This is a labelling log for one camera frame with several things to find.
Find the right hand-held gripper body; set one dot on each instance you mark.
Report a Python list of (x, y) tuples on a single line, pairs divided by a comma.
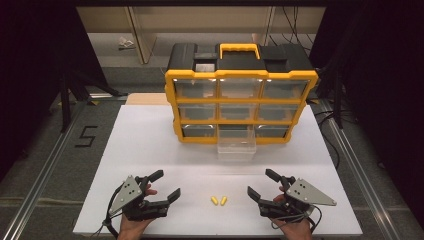
[(308, 194)]

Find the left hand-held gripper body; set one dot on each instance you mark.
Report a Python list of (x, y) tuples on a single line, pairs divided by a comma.
[(128, 195)]

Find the person's left hand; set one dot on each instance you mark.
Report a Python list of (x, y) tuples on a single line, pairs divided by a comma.
[(131, 229)]

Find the person's right hand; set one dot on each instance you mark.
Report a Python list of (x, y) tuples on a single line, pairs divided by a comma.
[(295, 230)]

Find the yellow earplug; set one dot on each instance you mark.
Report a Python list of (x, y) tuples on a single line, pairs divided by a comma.
[(223, 200), (214, 200)]

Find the clear plastic drawer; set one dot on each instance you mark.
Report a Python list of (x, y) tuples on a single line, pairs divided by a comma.
[(236, 148)]

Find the tan wooden board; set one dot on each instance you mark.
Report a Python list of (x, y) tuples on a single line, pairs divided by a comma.
[(146, 99)]

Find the yellow black drawer organizer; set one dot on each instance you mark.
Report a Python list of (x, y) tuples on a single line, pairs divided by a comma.
[(240, 100)]

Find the black tripod stand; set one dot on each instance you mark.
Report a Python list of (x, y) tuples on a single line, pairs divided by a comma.
[(337, 100), (66, 100)]

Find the black curtain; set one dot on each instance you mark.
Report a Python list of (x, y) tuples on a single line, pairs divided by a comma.
[(380, 83), (36, 66)]

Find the white crumpled paper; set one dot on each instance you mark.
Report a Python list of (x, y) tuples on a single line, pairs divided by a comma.
[(126, 42)]

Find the metal floor rail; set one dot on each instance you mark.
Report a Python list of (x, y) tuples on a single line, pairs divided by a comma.
[(360, 173), (43, 176)]

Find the beige wooden post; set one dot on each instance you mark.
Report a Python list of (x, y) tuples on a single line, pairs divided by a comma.
[(141, 33)]

